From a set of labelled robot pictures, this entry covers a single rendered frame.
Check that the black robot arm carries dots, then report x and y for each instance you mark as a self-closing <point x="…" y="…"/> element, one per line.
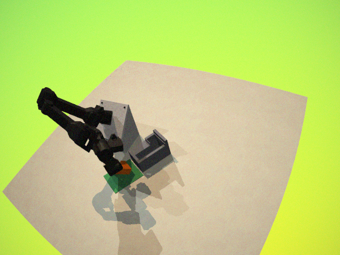
<point x="79" y="132"/>

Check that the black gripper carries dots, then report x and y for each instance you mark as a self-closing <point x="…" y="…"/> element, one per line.
<point x="113" y="166"/>

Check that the orange l-shaped part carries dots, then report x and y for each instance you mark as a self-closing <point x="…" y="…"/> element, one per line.
<point x="126" y="168"/>

